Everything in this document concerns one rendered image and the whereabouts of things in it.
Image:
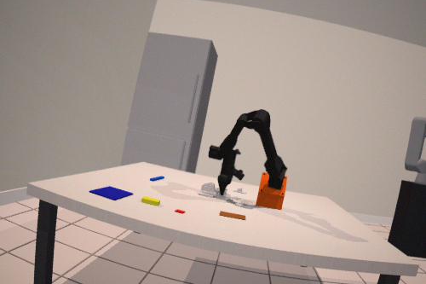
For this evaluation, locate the brown flat bar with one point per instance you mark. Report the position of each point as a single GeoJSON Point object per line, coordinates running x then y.
{"type": "Point", "coordinates": [232, 215]}

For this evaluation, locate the yellow rectangular block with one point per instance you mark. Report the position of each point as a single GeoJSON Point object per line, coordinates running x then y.
{"type": "Point", "coordinates": [150, 201]}

